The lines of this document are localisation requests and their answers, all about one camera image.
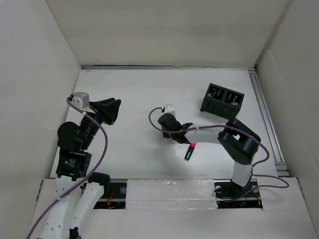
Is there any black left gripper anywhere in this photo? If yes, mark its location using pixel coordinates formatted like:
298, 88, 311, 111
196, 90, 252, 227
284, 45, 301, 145
80, 97, 121, 149

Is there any red cap black highlighter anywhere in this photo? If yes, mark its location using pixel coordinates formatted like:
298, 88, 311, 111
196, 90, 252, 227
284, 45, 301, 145
184, 143, 196, 161

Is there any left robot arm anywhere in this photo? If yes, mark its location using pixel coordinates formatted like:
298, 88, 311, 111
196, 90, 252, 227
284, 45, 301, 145
40, 92, 121, 239

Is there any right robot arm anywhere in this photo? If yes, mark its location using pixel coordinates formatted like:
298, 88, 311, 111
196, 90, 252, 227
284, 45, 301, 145
158, 113, 261, 199

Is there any black two-compartment organizer box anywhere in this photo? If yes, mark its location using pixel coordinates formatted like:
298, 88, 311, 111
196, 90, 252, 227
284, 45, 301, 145
200, 83, 245, 120

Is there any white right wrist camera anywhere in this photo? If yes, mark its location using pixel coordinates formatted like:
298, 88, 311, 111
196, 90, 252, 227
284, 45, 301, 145
161, 104, 175, 117

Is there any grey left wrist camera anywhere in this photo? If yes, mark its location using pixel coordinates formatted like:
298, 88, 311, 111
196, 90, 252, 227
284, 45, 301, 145
69, 92, 89, 111

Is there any aluminium rail back edge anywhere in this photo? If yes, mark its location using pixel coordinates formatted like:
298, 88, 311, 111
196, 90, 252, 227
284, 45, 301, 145
82, 65, 256, 71

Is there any aluminium rail edge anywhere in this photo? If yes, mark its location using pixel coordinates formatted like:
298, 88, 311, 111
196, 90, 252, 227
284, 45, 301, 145
82, 65, 256, 71
248, 68, 290, 178

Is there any aluminium rail right edge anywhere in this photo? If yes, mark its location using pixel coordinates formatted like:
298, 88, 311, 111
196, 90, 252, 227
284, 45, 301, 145
248, 68, 290, 178

